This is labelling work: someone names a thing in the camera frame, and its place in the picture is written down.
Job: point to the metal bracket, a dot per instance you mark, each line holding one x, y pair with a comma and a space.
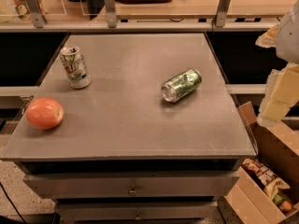
111, 13
221, 14
36, 13

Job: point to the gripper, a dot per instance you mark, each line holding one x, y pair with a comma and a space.
289, 34

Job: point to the grey drawer cabinet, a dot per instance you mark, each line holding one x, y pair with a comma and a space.
121, 123

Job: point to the grey drawer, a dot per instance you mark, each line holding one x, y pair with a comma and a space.
126, 211
116, 185

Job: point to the brown snack bag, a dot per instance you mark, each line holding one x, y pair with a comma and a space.
259, 172

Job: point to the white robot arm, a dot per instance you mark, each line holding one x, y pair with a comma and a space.
284, 37

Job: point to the right metal bracket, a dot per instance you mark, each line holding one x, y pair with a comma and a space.
221, 14

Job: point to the colourful package behind glass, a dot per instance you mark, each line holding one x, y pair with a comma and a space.
17, 11

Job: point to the red apple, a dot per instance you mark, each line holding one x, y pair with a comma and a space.
44, 113

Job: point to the drawer knob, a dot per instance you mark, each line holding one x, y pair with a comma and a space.
137, 216
132, 191

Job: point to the lower drawer knob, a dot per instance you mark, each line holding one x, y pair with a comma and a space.
137, 216

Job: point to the yellow snack bag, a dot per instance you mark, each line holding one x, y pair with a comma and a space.
275, 186

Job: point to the lower grey drawer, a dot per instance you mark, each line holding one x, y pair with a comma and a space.
126, 211

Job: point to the middle metal bracket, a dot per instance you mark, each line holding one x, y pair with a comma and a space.
111, 13

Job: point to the upper drawer knob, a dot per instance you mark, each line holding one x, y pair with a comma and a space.
132, 191

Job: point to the cardboard box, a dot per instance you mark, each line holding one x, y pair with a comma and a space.
278, 149

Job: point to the left metal bracket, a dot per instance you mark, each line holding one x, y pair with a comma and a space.
36, 13

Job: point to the orange fruit in box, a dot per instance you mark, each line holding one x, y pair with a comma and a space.
285, 207

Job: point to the white 7up can upright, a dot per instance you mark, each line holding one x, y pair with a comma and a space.
75, 67

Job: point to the green can lying sideways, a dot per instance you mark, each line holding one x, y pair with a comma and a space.
181, 85

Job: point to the upper grey drawer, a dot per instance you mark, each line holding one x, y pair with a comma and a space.
116, 185

